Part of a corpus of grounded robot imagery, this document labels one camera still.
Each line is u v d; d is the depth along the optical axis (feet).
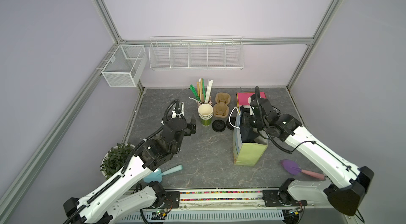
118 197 1.39
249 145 2.13
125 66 3.31
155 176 2.65
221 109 3.43
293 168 2.71
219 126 3.22
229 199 2.48
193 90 3.14
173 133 1.54
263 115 1.75
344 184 1.30
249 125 2.15
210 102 3.30
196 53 3.34
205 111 3.13
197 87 3.25
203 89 3.28
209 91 3.26
